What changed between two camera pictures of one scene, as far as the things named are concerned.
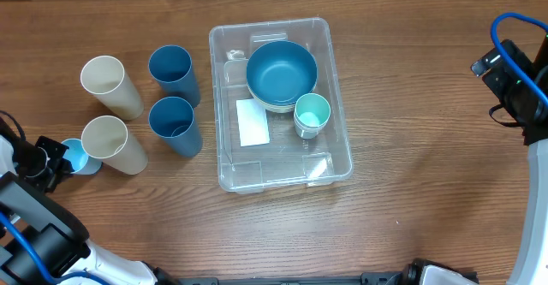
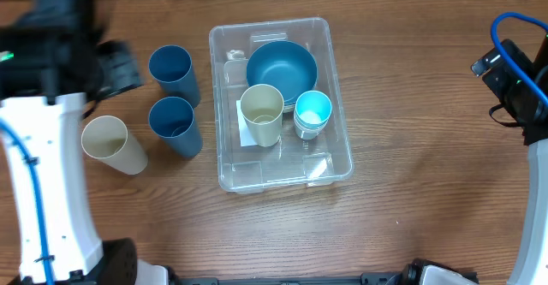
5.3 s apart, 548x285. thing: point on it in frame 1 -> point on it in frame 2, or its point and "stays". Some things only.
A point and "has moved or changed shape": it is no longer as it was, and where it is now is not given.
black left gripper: x=47 y=183 -> x=133 y=75
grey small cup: x=307 y=133 stays
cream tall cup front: x=107 y=138 stays
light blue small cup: x=81 y=163 -> x=312 y=108
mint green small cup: x=312 y=109 -> x=314 y=127
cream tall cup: x=104 y=76 has moved or changed shape
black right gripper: x=494 y=76 stays
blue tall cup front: x=174 y=120 stays
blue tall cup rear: x=171 y=66 stays
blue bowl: x=280 y=72 stays
